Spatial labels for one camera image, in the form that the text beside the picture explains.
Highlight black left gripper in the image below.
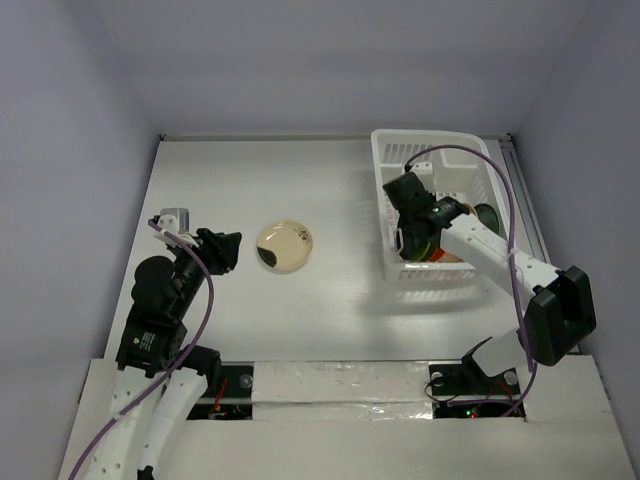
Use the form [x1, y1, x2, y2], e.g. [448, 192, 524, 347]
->
[169, 225, 241, 315]

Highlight black plate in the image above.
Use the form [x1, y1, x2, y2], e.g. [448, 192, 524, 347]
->
[394, 228, 405, 259]

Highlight green plate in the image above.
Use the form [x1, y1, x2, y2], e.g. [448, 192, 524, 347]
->
[399, 235, 437, 262]

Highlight beige plate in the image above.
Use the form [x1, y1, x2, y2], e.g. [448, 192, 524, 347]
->
[256, 220, 314, 274]

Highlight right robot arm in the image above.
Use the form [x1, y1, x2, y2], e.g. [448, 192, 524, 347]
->
[383, 172, 596, 392]

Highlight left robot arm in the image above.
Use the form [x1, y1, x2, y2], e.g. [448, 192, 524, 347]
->
[69, 216, 242, 479]

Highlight white plastic dish rack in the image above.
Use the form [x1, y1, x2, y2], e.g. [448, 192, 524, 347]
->
[371, 129, 509, 282]

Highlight orange plate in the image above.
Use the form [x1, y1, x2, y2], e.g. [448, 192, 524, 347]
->
[428, 248, 446, 263]

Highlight tan plate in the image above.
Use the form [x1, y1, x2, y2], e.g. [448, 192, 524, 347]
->
[441, 203, 477, 263]

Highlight dark grey-green plate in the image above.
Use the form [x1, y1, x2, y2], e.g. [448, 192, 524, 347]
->
[474, 203, 501, 235]

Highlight white foil-taped front bar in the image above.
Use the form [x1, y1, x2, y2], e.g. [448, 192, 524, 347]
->
[251, 361, 433, 422]

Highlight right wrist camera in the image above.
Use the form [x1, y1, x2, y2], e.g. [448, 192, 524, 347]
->
[409, 161, 435, 191]

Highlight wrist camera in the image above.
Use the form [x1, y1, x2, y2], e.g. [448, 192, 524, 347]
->
[409, 161, 435, 191]
[148, 207, 195, 247]

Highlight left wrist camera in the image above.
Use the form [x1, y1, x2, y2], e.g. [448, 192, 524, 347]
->
[148, 207, 195, 247]

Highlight metal rail at right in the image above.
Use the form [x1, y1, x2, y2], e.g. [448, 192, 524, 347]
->
[499, 140, 551, 263]

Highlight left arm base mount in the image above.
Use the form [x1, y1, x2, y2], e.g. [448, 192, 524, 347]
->
[187, 363, 254, 421]

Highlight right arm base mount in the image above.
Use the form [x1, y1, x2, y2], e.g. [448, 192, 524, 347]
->
[424, 353, 525, 420]

